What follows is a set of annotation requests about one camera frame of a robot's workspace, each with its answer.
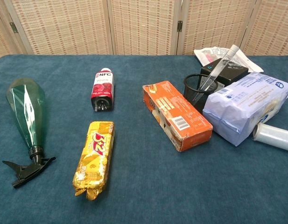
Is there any clear test tube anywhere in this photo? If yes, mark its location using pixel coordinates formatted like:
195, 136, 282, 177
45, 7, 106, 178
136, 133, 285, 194
199, 44, 239, 91

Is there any pale blue tissue pack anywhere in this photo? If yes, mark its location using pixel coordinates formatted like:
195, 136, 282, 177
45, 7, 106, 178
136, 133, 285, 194
202, 72, 288, 147

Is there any small black box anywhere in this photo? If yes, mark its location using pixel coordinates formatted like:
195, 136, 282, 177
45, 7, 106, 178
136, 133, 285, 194
200, 58, 249, 86

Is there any white printed plastic pouch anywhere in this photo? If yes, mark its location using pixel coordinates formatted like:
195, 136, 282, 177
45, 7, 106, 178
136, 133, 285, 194
193, 46, 264, 73

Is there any woven folding screen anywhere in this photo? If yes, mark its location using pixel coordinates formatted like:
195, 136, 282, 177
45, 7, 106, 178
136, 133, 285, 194
0, 0, 288, 61

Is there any yellow biscuit packet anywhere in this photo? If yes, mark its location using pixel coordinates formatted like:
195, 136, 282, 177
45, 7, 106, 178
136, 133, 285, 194
72, 120, 115, 201

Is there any cling film roll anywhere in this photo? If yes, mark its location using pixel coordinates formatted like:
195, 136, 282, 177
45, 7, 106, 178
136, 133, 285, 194
252, 123, 288, 153

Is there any green plastic spray bottle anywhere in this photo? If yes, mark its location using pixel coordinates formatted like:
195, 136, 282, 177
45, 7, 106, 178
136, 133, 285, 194
2, 77, 56, 189

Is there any red NFC juice bottle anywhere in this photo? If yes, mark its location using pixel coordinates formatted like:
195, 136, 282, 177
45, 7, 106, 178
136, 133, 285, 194
91, 67, 115, 112

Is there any black mesh pen cup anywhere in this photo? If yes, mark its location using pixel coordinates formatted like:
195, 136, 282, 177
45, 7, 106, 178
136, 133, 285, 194
183, 73, 223, 114

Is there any orange cardboard box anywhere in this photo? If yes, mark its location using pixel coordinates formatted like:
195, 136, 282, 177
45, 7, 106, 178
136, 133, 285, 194
142, 80, 214, 153

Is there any blue table cloth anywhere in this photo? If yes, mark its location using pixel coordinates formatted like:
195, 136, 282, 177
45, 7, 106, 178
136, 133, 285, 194
0, 54, 288, 224

